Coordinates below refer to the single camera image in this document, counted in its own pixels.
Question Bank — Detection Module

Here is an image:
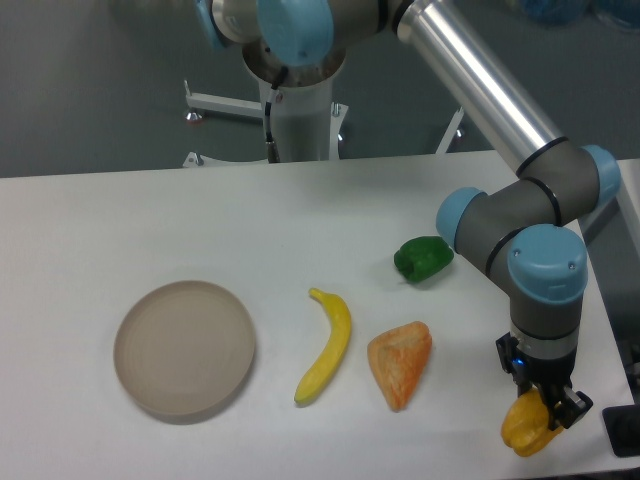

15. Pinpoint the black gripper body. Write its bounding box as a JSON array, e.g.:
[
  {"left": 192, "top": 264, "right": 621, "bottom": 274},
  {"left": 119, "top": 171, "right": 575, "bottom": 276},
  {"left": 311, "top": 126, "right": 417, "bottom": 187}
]
[{"left": 496, "top": 333, "right": 576, "bottom": 388}]

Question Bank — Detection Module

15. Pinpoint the yellow toy pepper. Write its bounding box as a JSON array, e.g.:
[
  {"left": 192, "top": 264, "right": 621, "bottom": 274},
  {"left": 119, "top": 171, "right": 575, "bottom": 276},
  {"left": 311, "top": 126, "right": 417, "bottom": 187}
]
[{"left": 501, "top": 389, "right": 564, "bottom": 457}]

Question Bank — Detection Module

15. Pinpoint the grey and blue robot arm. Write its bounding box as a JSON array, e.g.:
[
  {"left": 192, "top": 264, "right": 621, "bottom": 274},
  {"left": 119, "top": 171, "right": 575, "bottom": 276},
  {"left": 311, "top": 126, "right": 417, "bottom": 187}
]
[{"left": 195, "top": 1, "right": 621, "bottom": 429}]

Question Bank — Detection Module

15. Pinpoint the green toy pepper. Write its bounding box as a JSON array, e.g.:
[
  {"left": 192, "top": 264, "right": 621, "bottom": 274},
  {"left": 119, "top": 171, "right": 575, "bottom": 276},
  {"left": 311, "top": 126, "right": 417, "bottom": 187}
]
[{"left": 393, "top": 236, "right": 454, "bottom": 284}]

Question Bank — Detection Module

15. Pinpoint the beige round plate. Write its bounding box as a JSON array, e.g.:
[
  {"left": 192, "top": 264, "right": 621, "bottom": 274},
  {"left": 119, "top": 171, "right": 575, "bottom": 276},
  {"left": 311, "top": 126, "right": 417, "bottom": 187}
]
[{"left": 113, "top": 280, "right": 256, "bottom": 424}]

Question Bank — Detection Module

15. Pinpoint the black box at table edge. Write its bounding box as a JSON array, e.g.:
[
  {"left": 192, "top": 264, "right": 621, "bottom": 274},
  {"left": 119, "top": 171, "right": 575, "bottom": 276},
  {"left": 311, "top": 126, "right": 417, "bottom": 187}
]
[{"left": 602, "top": 405, "right": 639, "bottom": 458}]

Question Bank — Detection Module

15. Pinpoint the orange toy bread wedge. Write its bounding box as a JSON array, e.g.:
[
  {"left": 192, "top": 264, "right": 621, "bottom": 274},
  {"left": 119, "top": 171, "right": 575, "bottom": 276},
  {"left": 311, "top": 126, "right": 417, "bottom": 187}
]
[{"left": 367, "top": 321, "right": 433, "bottom": 412}]

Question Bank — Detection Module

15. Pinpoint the yellow toy banana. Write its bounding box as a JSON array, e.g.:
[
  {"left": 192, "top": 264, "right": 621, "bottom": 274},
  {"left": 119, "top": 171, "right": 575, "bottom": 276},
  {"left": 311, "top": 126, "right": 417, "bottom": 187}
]
[{"left": 294, "top": 288, "right": 352, "bottom": 406}]

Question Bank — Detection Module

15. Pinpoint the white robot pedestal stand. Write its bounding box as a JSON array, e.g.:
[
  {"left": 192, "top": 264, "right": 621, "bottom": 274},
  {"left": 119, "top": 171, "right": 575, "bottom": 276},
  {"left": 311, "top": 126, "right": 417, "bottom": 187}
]
[{"left": 185, "top": 41, "right": 468, "bottom": 163}]

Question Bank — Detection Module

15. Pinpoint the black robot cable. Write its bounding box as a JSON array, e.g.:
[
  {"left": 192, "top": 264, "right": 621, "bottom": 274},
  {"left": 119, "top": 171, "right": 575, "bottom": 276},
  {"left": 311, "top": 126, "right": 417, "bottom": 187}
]
[{"left": 263, "top": 63, "right": 290, "bottom": 164}]

